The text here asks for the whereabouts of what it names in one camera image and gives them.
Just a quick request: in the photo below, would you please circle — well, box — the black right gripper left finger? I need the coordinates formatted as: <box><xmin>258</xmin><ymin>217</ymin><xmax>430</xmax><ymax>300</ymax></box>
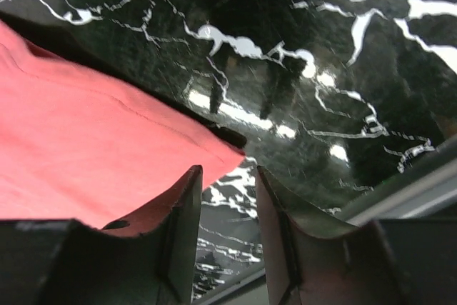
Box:
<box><xmin>102</xmin><ymin>165</ymin><xmax>203</xmax><ymax>304</ymax></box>

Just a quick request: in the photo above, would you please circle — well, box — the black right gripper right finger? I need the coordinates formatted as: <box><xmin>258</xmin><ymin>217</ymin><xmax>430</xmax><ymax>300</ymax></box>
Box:
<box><xmin>256</xmin><ymin>166</ymin><xmax>378</xmax><ymax>304</ymax></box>

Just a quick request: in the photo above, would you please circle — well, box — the pink t shirt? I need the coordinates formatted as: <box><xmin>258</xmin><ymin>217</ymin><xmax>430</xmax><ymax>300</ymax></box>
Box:
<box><xmin>1</xmin><ymin>25</ymin><xmax>244</xmax><ymax>228</ymax></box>

